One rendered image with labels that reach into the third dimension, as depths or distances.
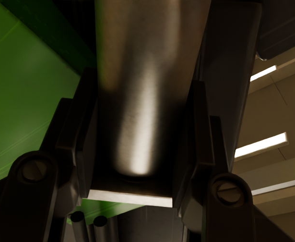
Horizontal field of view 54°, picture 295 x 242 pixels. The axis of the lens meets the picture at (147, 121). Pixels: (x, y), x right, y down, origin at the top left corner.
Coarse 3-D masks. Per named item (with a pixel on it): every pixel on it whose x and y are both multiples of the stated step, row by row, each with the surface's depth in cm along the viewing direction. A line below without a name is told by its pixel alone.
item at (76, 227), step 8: (72, 216) 20; (80, 216) 20; (72, 224) 20; (80, 224) 20; (96, 224) 19; (104, 224) 19; (112, 224) 22; (80, 232) 20; (88, 232) 23; (96, 232) 20; (104, 232) 20; (112, 232) 22; (80, 240) 21; (88, 240) 21; (96, 240) 20; (104, 240) 20; (112, 240) 23
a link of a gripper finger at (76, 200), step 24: (96, 72) 10; (96, 96) 10; (72, 120) 9; (96, 120) 10; (48, 144) 9; (72, 144) 8; (96, 144) 11; (72, 168) 8; (0, 192) 8; (72, 192) 8
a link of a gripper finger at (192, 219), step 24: (192, 96) 10; (192, 120) 9; (216, 120) 10; (192, 144) 9; (216, 144) 10; (192, 168) 8; (216, 168) 9; (192, 192) 8; (192, 216) 9; (264, 216) 8; (264, 240) 7; (288, 240) 8
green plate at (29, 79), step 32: (0, 0) 10; (32, 0) 14; (0, 32) 11; (32, 32) 11; (64, 32) 15; (0, 64) 12; (32, 64) 12; (64, 64) 12; (96, 64) 16; (0, 96) 13; (32, 96) 13; (64, 96) 13; (0, 128) 15; (32, 128) 15; (0, 160) 17
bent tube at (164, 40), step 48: (96, 0) 7; (144, 0) 6; (192, 0) 6; (96, 48) 8; (144, 48) 7; (192, 48) 7; (144, 96) 8; (144, 144) 10; (96, 192) 11; (144, 192) 11
